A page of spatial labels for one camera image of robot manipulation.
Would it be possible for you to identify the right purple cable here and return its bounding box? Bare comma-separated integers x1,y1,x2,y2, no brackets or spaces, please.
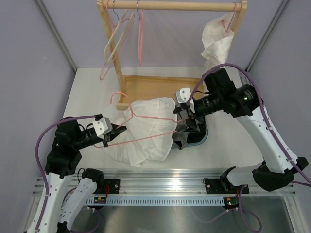
187,63,311,230

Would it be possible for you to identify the cream white garment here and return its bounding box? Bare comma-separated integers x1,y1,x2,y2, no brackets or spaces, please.
201,13,235,71

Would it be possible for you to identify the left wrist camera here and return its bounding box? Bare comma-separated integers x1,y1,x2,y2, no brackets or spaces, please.
92,114,113,139

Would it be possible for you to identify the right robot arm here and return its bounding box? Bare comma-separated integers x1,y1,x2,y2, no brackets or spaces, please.
173,65,308,194

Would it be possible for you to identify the pink wire hanger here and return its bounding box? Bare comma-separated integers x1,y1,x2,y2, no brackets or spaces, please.
98,0,123,83

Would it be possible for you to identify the teal plastic tray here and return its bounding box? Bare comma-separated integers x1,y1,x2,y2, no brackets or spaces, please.
187,118,208,147

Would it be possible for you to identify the white wooden hanger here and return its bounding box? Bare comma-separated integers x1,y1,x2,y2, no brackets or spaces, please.
103,9,135,63

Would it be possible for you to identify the wooden clothes rack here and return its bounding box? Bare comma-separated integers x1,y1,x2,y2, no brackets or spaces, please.
97,0,247,110

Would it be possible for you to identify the grey dress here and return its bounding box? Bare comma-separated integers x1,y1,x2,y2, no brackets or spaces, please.
172,121,190,150

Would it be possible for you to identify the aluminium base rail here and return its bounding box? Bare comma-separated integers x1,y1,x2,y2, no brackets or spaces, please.
31,168,296,197

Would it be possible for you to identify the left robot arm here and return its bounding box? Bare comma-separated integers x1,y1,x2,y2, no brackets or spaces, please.
27,114,127,233

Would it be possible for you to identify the black dress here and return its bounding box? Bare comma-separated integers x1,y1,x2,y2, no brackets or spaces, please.
172,117,208,150

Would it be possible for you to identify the white pleated blouse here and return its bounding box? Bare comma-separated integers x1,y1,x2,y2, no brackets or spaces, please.
103,97,177,167

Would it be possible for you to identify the slotted cable duct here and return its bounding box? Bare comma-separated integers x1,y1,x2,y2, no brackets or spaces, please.
86,196,233,206

